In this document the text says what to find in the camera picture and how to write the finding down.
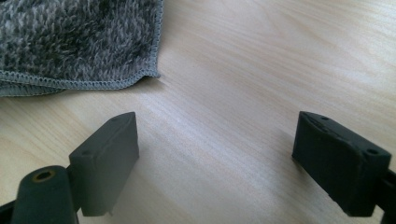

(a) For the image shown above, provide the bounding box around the grey fluffy towel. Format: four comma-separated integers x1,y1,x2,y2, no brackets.
0,0,165,97

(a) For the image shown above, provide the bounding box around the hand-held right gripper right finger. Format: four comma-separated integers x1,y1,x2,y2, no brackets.
291,111,392,217

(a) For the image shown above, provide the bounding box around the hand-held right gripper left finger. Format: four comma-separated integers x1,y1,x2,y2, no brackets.
68,111,140,217

